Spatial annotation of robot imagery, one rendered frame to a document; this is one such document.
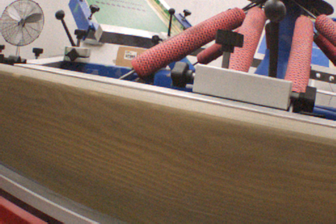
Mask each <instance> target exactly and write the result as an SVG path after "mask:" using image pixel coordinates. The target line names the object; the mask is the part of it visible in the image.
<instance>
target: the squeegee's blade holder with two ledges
mask: <svg viewBox="0 0 336 224"><path fill-rule="evenodd" d="M0 188H1V189H3V190H4V191H6V192H7V193H9V194H11V195H13V196H14V197H16V198H18V199H20V200H21V201H23V202H25V203H27V204H29V205H31V206H33V207H34V208H36V209H38V210H39V211H41V212H43V213H45V214H47V215H49V216H50V217H52V218H55V219H56V220H59V221H61V222H62V223H65V224H130V223H128V222H125V221H121V220H119V219H116V218H113V217H111V216H109V215H106V214H104V213H101V212H98V211H96V210H93V209H91V208H88V207H86V206H84V205H82V204H79V203H77V202H74V201H73V200H71V199H69V198H66V197H64V196H62V195H60V194H58V193H55V192H53V191H51V190H49V189H47V188H45V187H43V186H41V185H38V184H37V183H34V182H33V181H31V180H29V179H27V178H26V177H23V176H22V175H19V174H17V173H15V172H13V171H12V170H10V169H9V168H7V167H5V166H3V165H1V164H0Z"/></svg>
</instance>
